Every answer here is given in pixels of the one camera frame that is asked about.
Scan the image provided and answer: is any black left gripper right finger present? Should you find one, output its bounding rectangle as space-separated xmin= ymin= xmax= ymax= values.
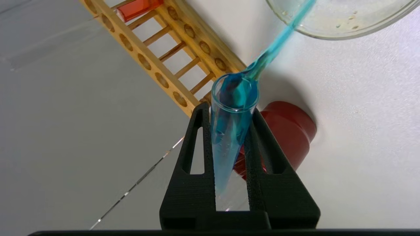
xmin=244 ymin=108 xmax=321 ymax=230

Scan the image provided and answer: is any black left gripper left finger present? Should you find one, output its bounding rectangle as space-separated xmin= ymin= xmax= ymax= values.
xmin=160 ymin=102 xmax=218 ymax=230

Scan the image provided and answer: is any test tube with blue pigment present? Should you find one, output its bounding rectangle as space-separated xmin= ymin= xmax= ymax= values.
xmin=210 ymin=72 xmax=260 ymax=199

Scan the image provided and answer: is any wooden test tube rack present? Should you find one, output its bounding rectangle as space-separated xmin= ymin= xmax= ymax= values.
xmin=79 ymin=0 xmax=248 ymax=117

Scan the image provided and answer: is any dark red cup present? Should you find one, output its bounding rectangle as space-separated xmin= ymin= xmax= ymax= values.
xmin=233 ymin=101 xmax=317 ymax=181

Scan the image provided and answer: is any clear glass petri dish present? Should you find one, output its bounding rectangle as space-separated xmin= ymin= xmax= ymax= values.
xmin=265 ymin=0 xmax=420 ymax=40

